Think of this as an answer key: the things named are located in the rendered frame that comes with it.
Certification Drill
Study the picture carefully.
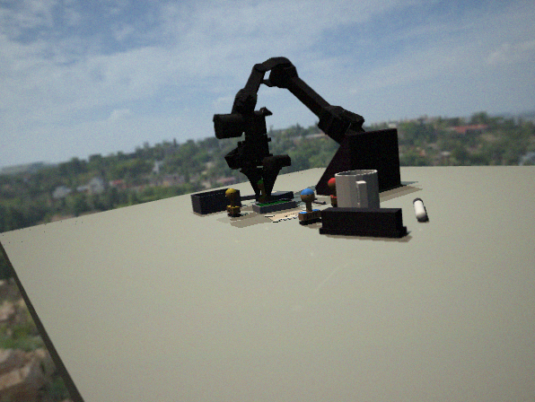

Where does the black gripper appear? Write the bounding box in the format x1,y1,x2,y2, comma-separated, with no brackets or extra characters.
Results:
231,134,291,197

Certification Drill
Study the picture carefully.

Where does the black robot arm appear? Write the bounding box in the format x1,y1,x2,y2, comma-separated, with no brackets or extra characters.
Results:
212,57,365,168

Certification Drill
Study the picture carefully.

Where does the cream paper card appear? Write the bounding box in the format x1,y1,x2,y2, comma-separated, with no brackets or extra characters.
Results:
264,208,306,222

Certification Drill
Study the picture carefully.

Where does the stamp pad tin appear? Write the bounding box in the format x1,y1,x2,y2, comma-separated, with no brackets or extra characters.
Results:
255,191,294,201

